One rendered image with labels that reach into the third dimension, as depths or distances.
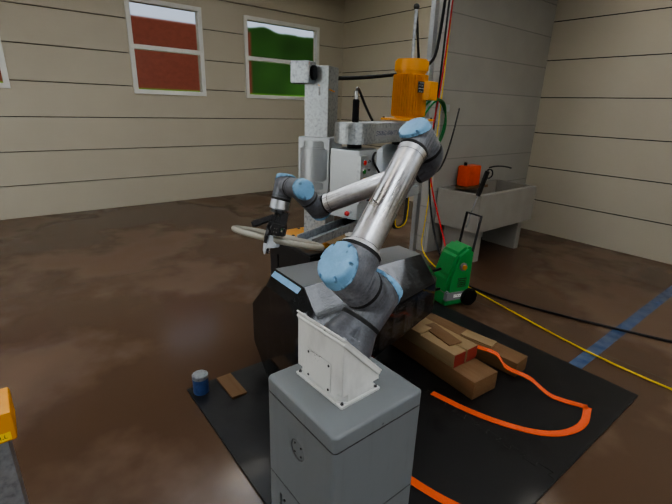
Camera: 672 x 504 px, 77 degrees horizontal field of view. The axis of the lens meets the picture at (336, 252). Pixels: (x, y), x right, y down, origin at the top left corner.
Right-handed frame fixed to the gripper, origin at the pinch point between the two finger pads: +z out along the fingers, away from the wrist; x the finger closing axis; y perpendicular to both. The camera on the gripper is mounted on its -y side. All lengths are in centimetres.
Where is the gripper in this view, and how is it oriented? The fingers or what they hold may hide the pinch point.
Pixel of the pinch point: (265, 251)
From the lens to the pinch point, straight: 200.6
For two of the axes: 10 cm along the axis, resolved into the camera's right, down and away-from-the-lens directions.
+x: 0.9, -0.5, 9.9
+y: 9.7, 2.3, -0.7
